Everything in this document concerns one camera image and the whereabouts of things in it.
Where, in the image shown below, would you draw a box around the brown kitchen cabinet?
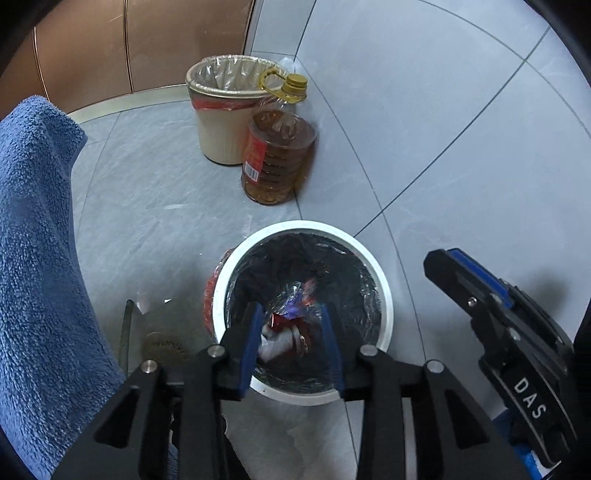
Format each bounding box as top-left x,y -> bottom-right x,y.
25,0 -> 257,117

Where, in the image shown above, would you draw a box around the round floor drain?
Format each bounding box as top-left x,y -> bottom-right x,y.
142,331 -> 190,365

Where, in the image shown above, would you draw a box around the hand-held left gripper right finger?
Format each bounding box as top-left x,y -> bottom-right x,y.
321,304 -> 532,480

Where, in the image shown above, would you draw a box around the red foil wrapper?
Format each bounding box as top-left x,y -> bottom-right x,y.
272,313 -> 320,356

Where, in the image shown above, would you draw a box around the person's right hand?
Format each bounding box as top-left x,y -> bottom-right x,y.
492,410 -> 543,478

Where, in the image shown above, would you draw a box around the crumpled white tissue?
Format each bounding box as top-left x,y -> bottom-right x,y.
257,323 -> 298,361

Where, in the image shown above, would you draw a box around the cooking oil bottle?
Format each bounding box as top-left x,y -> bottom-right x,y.
240,65 -> 320,206

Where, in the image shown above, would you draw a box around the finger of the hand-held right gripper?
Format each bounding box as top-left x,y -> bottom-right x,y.
424,250 -> 497,329
444,248 -> 517,311

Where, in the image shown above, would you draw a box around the blue terry towel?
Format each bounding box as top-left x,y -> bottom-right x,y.
0,95 -> 178,480

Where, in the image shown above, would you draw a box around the clear plastic wrapper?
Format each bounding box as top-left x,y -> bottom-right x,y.
277,276 -> 324,320

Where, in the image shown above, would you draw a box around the white bin with black liner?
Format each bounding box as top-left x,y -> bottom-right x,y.
212,220 -> 394,407

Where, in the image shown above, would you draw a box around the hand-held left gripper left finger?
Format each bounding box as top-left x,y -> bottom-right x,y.
53,302 -> 266,480

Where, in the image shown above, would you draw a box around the beige bin with clear liner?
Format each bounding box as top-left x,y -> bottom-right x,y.
185,55 -> 278,165

